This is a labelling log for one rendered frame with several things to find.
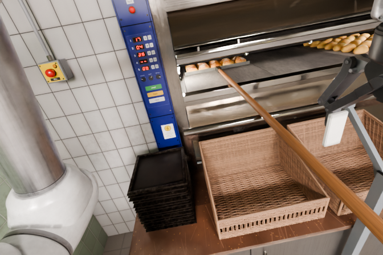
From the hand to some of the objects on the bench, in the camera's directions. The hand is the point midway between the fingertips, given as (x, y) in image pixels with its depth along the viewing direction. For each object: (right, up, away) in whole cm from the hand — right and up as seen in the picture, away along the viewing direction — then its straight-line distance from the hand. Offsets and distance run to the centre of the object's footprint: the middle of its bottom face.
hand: (369, 167), depth 26 cm
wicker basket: (+12, -41, +84) cm, 94 cm away
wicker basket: (+72, -29, +85) cm, 115 cm away
